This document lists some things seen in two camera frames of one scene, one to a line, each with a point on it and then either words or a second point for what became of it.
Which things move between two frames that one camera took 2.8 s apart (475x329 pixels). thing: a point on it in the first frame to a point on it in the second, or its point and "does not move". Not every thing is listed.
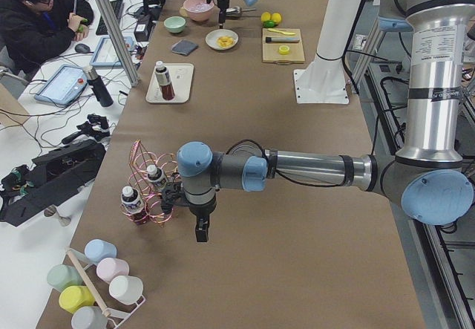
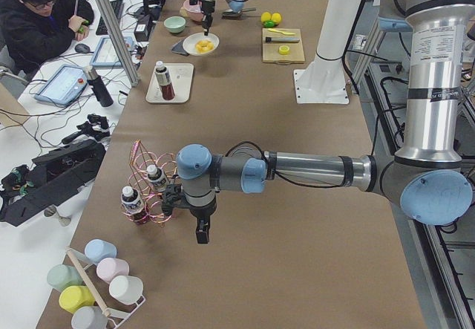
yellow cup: [74, 297] does not move
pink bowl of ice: [197, 8] does not move
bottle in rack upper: [156, 176] does not move
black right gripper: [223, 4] to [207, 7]
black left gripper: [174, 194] does not move
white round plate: [221, 38] to [198, 44]
